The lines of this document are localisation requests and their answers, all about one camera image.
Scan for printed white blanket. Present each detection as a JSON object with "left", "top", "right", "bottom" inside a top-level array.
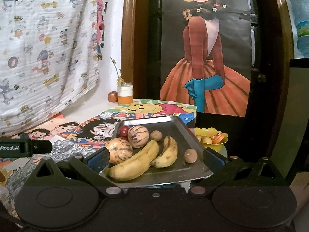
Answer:
[{"left": 0, "top": 0, "right": 107, "bottom": 136}]

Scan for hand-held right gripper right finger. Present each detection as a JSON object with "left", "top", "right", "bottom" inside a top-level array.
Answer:
[{"left": 187, "top": 148, "right": 288, "bottom": 197}]

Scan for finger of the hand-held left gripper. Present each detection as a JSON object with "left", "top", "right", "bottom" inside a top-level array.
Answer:
[{"left": 30, "top": 140, "right": 52, "bottom": 154}]

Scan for wall poster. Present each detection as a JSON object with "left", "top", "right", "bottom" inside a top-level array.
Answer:
[{"left": 160, "top": 0, "right": 253, "bottom": 116}]

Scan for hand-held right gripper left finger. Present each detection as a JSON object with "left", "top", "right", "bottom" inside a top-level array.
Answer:
[{"left": 26, "top": 147, "right": 125, "bottom": 197}]

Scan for dried yellow flower twigs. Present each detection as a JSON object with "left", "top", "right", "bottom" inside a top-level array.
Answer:
[{"left": 110, "top": 57, "right": 125, "bottom": 86}]

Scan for blue plastic bottle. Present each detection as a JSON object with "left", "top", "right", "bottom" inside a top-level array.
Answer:
[{"left": 288, "top": 0, "right": 309, "bottom": 59}]

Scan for metal tray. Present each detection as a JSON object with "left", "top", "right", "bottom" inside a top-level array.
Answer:
[{"left": 100, "top": 116, "right": 214, "bottom": 189}]

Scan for grey-haired character drawing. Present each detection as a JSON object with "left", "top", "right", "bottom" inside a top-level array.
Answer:
[{"left": 0, "top": 139, "right": 109, "bottom": 199}]

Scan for striped yellow melon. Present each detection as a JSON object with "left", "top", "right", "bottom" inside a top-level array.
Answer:
[
  {"left": 105, "top": 138, "right": 134, "bottom": 165},
  {"left": 127, "top": 126, "right": 149, "bottom": 148}
]

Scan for brown wooden frame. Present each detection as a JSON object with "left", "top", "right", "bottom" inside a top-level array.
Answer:
[{"left": 121, "top": 0, "right": 138, "bottom": 99}]

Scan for orange curled peel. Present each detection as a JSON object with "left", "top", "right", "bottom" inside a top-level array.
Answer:
[{"left": 212, "top": 132, "right": 224, "bottom": 144}]

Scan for dark-spotted yellow banana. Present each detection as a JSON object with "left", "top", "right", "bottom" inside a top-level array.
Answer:
[{"left": 151, "top": 135, "right": 178, "bottom": 168}]

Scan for dark wooden door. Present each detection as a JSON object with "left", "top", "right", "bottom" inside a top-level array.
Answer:
[{"left": 135, "top": 0, "right": 290, "bottom": 174}]

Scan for yellow bowl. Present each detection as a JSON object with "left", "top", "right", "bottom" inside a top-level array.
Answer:
[{"left": 194, "top": 127, "right": 229, "bottom": 150}]

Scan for white and orange jar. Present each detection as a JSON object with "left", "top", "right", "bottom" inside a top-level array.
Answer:
[{"left": 117, "top": 83, "right": 134, "bottom": 104}]

